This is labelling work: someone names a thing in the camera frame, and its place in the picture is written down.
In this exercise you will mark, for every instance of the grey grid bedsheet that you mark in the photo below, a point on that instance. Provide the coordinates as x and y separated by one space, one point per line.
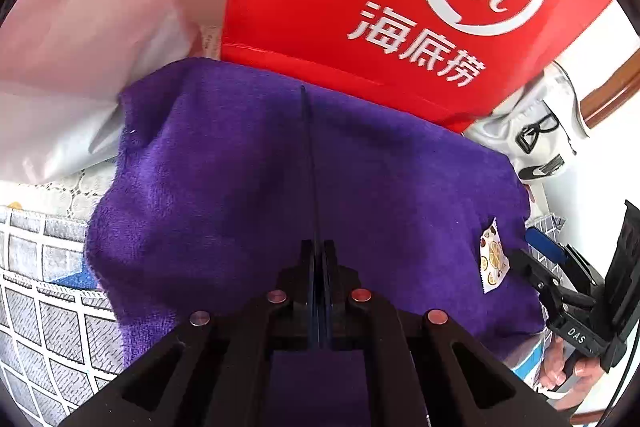
45 307

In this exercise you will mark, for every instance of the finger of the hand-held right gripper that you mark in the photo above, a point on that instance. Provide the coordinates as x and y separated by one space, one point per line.
545 244
537 277

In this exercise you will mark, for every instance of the purple towel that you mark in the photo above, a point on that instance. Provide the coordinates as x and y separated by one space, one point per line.
225 187

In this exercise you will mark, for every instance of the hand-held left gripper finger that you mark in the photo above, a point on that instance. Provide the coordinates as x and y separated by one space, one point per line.
312 307
324 307

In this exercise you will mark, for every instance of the wooden headboard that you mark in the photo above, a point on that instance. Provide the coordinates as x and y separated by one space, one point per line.
612 94

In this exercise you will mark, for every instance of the grey waist bag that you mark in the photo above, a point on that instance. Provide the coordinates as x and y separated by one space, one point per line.
530 122

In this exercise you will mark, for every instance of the person's right hand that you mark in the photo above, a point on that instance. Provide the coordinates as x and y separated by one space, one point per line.
552 364

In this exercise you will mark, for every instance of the white lace cloth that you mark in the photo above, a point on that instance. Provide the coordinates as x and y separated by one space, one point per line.
70 189

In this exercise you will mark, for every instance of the small printed snack packet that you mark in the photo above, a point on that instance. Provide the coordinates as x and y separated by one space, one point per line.
492 257

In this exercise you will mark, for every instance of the white plastic bag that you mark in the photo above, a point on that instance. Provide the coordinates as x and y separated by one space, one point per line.
75 32

